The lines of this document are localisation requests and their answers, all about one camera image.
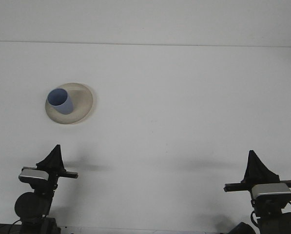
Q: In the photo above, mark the pale round plate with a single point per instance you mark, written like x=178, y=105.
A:
x=83, y=107

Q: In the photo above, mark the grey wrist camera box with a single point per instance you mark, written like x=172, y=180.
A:
x=272, y=189
x=33, y=175

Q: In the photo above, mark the pale blue cup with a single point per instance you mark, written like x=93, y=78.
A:
x=62, y=104

